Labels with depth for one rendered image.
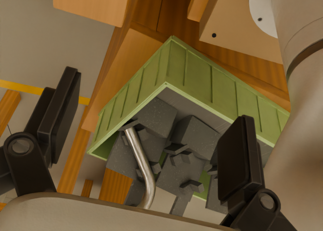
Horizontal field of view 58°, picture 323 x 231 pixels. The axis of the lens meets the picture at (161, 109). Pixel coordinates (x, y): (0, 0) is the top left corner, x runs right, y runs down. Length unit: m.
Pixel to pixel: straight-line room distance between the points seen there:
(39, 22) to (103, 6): 1.34
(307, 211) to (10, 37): 1.97
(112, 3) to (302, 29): 0.34
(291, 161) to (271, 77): 0.65
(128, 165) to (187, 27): 0.43
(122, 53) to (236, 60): 0.33
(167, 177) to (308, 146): 0.62
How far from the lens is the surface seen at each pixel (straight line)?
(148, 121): 0.81
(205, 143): 0.91
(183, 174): 0.94
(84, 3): 0.61
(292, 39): 0.41
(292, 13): 0.44
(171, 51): 0.70
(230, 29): 0.58
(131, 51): 0.80
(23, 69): 2.28
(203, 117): 0.89
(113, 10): 0.60
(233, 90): 0.79
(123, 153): 0.84
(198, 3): 0.63
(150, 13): 0.84
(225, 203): 0.16
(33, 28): 1.97
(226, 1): 0.55
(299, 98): 0.35
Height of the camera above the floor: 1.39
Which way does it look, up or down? 39 degrees down
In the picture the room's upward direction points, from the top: 172 degrees counter-clockwise
